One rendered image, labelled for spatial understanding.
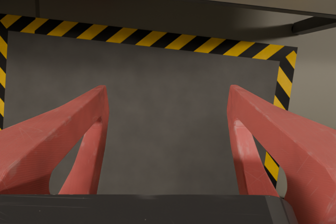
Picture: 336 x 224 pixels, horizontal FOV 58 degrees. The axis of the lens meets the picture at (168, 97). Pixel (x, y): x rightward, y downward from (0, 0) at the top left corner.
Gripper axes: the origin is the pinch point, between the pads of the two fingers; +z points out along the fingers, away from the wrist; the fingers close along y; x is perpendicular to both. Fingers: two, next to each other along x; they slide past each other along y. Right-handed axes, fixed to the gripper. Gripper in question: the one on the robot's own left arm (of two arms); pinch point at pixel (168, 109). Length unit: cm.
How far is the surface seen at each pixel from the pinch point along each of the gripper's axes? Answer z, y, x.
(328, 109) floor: 83, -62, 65
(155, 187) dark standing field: 68, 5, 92
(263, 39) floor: 97, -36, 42
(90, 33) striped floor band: 98, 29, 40
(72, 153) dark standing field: 75, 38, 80
